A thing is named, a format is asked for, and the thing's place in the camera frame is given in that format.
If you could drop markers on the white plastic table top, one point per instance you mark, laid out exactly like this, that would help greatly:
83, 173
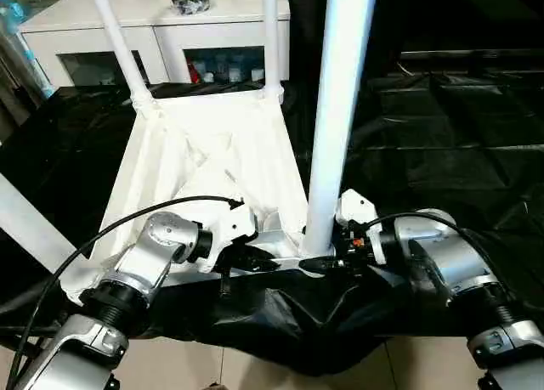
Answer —
204, 165

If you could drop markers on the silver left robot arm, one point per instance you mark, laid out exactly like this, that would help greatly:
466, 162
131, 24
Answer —
144, 258

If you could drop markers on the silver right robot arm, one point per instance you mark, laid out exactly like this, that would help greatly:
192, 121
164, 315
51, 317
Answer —
459, 254

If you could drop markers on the black work mat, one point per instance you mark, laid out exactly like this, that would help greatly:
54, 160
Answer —
446, 131

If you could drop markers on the red white figure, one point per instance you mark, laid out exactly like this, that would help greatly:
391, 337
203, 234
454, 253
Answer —
195, 70

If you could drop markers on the clear bag of black parts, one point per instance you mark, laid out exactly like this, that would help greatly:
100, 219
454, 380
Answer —
191, 1

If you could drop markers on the white glass-door cabinet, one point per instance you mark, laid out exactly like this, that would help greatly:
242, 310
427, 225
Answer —
85, 29

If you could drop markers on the blue white striped pole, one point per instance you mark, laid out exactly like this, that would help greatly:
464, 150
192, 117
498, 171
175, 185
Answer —
30, 54

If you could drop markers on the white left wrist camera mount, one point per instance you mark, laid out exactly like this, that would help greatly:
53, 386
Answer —
236, 228

